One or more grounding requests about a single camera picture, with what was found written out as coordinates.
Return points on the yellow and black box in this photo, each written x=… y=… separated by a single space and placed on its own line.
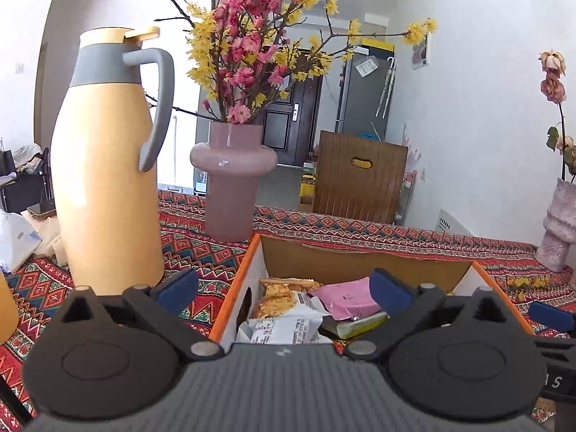
x=378 y=45

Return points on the white and orange snack packet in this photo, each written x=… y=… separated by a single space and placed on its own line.
x=276 y=299

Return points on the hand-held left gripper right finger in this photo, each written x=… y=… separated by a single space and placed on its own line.
x=391 y=292

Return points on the green snack packet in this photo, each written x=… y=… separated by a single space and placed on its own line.
x=360 y=326

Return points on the fallen yellow flowers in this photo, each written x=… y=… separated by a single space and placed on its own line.
x=524 y=285

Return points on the white umbrella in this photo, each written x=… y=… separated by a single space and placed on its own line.
x=387 y=85

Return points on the pink snack packet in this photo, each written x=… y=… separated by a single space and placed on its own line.
x=346 y=297

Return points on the wall picture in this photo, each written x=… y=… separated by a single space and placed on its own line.
x=422 y=51

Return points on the textured pink vase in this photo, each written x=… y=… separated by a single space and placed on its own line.
x=558 y=229

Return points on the red cardboard box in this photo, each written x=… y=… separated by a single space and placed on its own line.
x=360 y=256

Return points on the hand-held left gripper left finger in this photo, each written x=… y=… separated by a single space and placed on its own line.
x=177 y=288

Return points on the white plastic bag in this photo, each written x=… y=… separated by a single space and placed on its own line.
x=18 y=238

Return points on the wooden chair back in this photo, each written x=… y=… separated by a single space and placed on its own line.
x=355 y=180

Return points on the grey refrigerator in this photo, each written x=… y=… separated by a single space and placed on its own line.
x=366 y=94

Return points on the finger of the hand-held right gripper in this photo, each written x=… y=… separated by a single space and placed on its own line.
x=551 y=317

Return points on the dried rose bouquet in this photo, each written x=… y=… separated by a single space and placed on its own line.
x=555 y=81

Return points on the dark entrance door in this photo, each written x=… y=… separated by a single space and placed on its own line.
x=292 y=117

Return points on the dark luggage pile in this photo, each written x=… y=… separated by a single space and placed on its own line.
x=22 y=180

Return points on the white text print snack packet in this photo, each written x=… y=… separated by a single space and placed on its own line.
x=279 y=330

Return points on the pink and yellow blossom branches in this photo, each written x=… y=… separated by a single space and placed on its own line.
x=261 y=40

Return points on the yellow thermos jug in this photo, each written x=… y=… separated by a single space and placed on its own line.
x=108 y=189

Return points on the smooth pink vase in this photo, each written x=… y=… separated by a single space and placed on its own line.
x=231 y=180

